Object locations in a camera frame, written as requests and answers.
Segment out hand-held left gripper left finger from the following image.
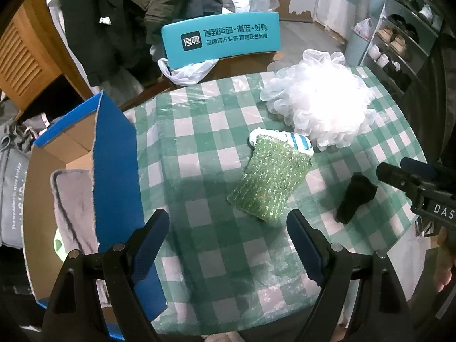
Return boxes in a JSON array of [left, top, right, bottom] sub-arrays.
[[42, 208, 171, 342]]

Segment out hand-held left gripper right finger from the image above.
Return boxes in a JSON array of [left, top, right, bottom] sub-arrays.
[[286, 209, 416, 342]]

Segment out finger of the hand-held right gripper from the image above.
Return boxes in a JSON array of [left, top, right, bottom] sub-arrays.
[[400, 157, 439, 179], [376, 162, 425, 194]]

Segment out black sock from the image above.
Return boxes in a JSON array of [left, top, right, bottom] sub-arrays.
[[335, 173, 378, 226]]

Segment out grey towel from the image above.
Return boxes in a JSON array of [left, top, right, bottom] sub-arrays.
[[50, 169, 101, 254]]

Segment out blue cardboard box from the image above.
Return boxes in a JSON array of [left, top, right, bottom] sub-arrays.
[[22, 91, 169, 340]]

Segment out person's right hand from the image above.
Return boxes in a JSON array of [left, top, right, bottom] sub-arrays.
[[433, 228, 456, 293]]

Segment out green sparkly scrub cloth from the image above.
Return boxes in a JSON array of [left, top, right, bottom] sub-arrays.
[[227, 135, 313, 223]]

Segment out green checked tablecloth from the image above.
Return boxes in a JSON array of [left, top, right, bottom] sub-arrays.
[[121, 66, 428, 337]]

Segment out white blue patterned sock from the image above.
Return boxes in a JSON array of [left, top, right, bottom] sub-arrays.
[[248, 128, 315, 156]]

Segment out white mesh bath pouf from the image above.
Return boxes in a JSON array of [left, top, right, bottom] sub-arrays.
[[259, 49, 377, 152]]

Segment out rows of shoes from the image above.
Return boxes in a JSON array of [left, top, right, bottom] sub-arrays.
[[369, 0, 437, 89]]

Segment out light blue bin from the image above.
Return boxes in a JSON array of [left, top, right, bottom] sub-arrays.
[[344, 27, 373, 67]]

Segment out grey printed fabric bag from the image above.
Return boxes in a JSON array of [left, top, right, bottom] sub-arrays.
[[0, 142, 37, 249]]

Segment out white pink plastic bag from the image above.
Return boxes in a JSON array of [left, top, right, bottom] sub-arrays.
[[353, 18, 373, 38]]

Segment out shoe rack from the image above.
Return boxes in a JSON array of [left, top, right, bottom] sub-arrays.
[[360, 0, 450, 94]]

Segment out pile of grey clothes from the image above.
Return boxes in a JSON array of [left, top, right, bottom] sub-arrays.
[[0, 112, 50, 150]]

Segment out teal printed box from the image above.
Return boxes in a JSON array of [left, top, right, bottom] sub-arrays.
[[160, 11, 282, 70]]

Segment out wooden louvred wardrobe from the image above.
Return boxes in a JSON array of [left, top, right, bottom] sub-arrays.
[[0, 0, 94, 112]]

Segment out black hanging jacket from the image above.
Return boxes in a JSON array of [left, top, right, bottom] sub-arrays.
[[57, 0, 158, 87]]

